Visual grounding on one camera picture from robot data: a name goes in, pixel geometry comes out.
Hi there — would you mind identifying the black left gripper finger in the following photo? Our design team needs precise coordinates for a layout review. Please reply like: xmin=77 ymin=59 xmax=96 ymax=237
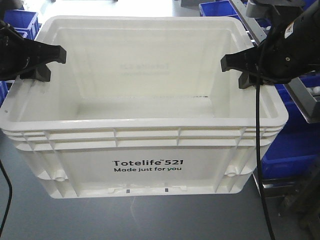
xmin=24 ymin=39 xmax=67 ymax=65
xmin=20 ymin=64 xmax=51 ymax=82

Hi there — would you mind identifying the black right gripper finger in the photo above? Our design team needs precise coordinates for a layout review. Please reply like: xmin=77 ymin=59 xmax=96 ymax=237
xmin=238 ymin=72 xmax=272 ymax=90
xmin=220 ymin=46 xmax=262 ymax=73

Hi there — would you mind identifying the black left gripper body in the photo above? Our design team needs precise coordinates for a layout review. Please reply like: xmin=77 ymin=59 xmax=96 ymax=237
xmin=0 ymin=20 xmax=32 ymax=81

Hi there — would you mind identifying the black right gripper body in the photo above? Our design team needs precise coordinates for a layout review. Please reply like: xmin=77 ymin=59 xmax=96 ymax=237
xmin=262 ymin=37 xmax=320 ymax=80

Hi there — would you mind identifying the white plastic tote bin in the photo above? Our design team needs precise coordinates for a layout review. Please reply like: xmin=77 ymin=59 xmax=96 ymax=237
xmin=0 ymin=15 xmax=289 ymax=199

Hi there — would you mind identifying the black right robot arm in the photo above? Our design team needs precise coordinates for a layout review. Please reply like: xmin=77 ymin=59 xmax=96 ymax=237
xmin=220 ymin=0 xmax=320 ymax=89

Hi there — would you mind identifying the black right cable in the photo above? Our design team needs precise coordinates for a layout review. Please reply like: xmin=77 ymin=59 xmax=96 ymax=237
xmin=254 ymin=22 xmax=276 ymax=240

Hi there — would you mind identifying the black cable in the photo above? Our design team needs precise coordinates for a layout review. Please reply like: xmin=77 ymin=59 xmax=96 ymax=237
xmin=0 ymin=159 xmax=13 ymax=240
xmin=254 ymin=22 xmax=276 ymax=240

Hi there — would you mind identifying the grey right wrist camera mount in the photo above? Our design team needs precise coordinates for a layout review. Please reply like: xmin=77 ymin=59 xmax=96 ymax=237
xmin=246 ymin=0 xmax=273 ymax=19

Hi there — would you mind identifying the black left cable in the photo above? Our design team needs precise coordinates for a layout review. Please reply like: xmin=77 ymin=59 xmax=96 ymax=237
xmin=0 ymin=159 xmax=13 ymax=240

